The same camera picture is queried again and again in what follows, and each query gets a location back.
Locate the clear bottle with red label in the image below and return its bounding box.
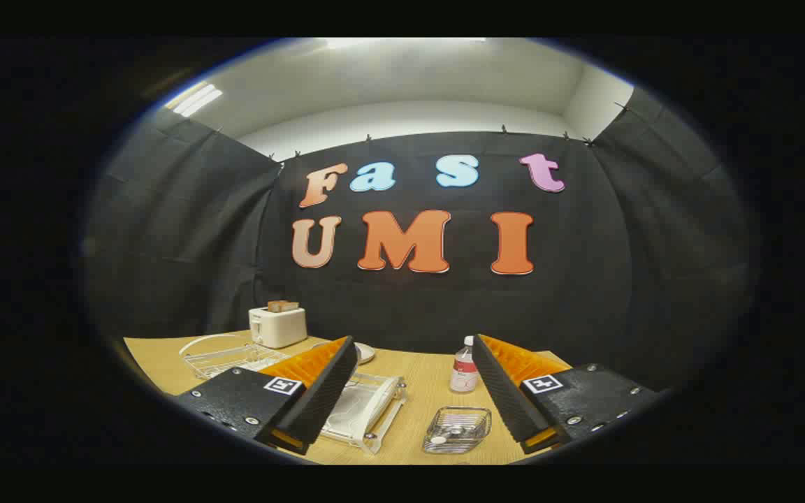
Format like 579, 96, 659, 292
449, 335, 480, 394

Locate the white toaster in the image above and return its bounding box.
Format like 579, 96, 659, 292
249, 306, 308, 349

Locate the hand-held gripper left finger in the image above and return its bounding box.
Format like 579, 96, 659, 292
175, 335, 360, 456

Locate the ceiling light panel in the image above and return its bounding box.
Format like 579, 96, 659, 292
164, 82, 224, 119
326, 38, 488, 50

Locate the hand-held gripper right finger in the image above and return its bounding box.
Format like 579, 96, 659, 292
471, 334, 660, 456

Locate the white wire dish rack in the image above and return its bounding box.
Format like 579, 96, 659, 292
179, 333, 407, 455

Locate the metal wire basket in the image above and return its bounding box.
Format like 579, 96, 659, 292
422, 407, 493, 455

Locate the white spoon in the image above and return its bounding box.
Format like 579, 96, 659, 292
429, 419, 474, 448

